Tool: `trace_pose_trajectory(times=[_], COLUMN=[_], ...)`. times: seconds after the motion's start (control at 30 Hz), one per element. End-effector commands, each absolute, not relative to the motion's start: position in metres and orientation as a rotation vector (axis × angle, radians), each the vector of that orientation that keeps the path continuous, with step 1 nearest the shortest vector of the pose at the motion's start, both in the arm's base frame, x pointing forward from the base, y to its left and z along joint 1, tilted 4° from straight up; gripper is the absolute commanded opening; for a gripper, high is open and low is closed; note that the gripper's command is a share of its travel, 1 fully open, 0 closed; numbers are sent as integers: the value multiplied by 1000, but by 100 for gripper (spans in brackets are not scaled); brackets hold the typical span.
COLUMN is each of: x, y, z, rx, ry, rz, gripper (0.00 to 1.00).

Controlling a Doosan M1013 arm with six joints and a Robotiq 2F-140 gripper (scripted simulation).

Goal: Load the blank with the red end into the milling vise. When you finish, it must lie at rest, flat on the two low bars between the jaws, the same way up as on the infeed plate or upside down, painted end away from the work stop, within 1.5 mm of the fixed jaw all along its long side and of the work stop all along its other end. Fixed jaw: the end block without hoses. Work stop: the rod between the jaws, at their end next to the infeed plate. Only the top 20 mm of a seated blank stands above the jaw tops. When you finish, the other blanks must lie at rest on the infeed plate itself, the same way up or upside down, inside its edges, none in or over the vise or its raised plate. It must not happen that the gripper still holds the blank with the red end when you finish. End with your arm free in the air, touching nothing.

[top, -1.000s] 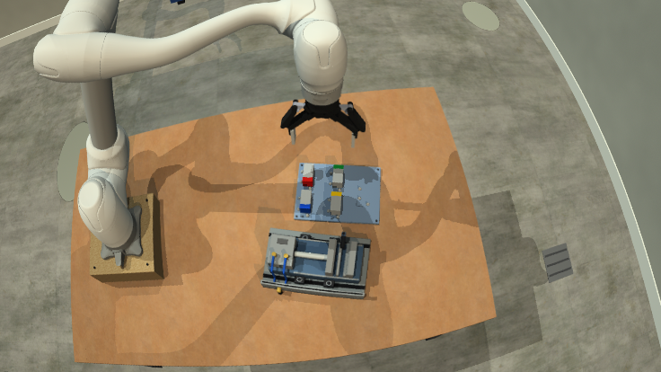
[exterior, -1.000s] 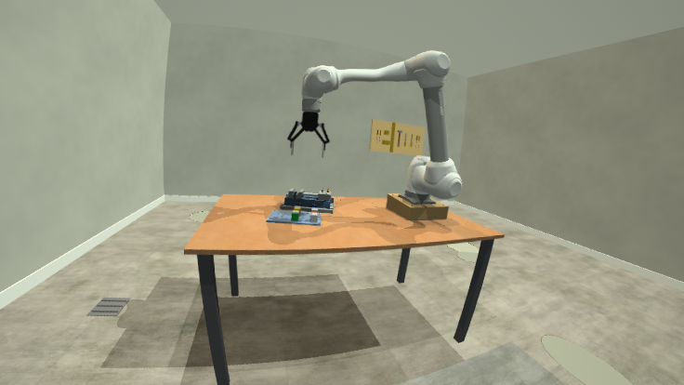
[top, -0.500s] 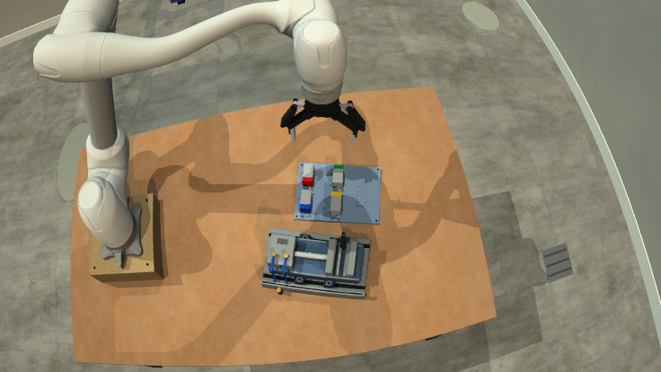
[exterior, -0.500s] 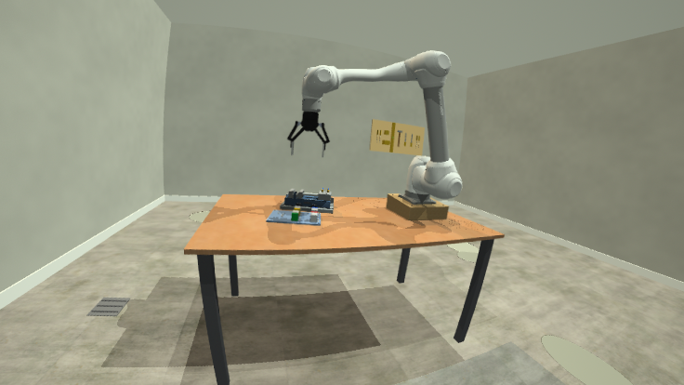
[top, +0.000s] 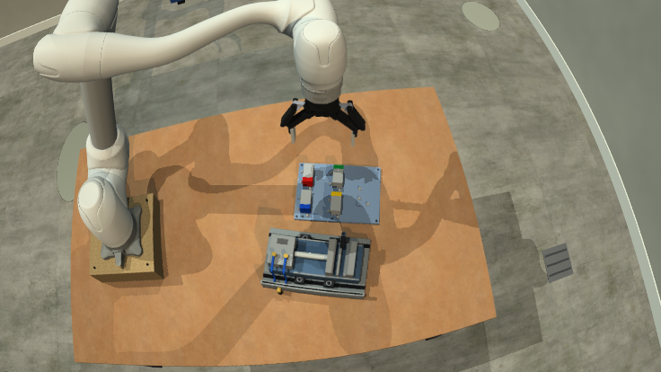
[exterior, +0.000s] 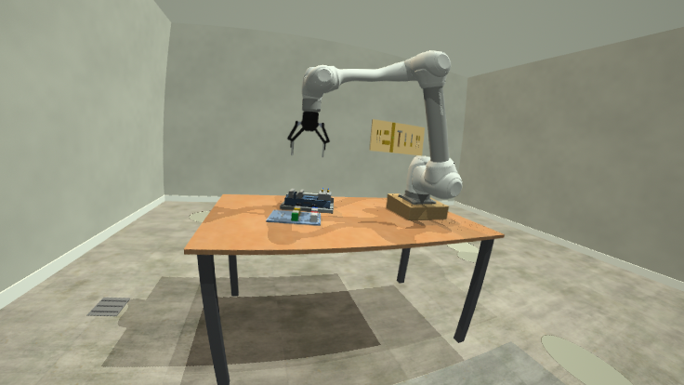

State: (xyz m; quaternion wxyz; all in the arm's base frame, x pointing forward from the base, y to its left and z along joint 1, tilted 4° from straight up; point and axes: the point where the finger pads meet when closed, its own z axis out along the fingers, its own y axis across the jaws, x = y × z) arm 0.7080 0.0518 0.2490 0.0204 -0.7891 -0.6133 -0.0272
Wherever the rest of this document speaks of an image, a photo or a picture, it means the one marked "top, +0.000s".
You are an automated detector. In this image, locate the grey blank with yellow end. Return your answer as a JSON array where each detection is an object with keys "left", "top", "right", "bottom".
[{"left": 330, "top": 191, "right": 342, "bottom": 216}]

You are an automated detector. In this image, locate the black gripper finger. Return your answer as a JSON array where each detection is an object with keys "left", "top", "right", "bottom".
[
  {"left": 324, "top": 100, "right": 366, "bottom": 146},
  {"left": 280, "top": 98, "right": 319, "bottom": 144}
]

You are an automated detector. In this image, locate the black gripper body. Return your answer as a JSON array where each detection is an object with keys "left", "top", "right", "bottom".
[{"left": 304, "top": 98, "right": 341, "bottom": 118}]

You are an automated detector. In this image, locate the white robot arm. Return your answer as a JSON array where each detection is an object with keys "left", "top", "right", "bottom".
[{"left": 33, "top": 0, "right": 348, "bottom": 269}]

